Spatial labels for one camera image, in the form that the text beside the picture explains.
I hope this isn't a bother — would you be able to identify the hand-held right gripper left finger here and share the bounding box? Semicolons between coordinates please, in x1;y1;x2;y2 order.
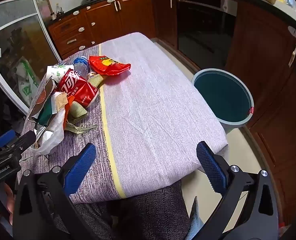
12;143;113;240

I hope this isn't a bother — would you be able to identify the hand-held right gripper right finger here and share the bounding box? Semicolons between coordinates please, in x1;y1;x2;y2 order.
196;141;279;240

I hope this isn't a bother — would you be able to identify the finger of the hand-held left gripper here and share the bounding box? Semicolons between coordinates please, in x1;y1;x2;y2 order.
3;131;37;155
0;129;18;150

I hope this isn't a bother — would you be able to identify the white plastic bag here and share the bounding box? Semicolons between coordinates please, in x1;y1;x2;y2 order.
29;109;65;155

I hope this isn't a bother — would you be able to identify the green snack wrapper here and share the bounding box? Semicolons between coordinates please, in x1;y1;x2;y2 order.
38;97;54;126

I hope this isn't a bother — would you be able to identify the leaf-wrapped rice dumpling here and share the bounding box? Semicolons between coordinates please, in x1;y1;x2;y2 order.
64;122;98;136
67;101;89;125

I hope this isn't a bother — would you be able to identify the white orange wrapper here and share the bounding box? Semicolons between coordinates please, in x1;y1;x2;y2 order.
28;79;57;123

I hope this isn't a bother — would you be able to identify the beige paper wrapper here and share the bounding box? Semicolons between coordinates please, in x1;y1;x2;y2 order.
54;92;69;111

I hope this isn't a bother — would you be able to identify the teal round trash bin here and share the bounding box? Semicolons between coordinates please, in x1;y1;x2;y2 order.
191;68;254;133

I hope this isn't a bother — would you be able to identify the red soda can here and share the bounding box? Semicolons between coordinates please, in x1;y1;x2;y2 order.
57;69;99;108

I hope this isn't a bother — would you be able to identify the white green-print paper cup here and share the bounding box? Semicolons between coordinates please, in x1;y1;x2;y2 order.
47;64;75;85

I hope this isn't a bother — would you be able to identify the clear plastic water bottle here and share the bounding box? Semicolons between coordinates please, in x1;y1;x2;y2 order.
73;56;90;79

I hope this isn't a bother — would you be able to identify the red snack bag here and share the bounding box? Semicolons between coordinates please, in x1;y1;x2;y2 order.
88;55;131;77

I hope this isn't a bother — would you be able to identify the person's left hand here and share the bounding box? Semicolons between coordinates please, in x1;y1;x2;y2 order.
2;182;16;215

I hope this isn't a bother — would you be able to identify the green and white bag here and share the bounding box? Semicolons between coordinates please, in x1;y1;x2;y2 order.
15;56;40;107

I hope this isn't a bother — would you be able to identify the dark grey woven cloth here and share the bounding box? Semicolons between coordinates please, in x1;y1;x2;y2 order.
53;179;203;240

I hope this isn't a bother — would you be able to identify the glass sliding door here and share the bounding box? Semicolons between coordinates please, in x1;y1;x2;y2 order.
0;0;63;115

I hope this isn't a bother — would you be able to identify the dark wooden door cabinet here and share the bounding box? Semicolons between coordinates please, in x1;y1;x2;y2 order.
225;0;296;215

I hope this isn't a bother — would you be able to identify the black oven door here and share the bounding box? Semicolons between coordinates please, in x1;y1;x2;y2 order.
176;0;238;69

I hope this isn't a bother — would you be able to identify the wooden cabinet with drawers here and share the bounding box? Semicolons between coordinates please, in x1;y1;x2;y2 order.
48;0;156;59

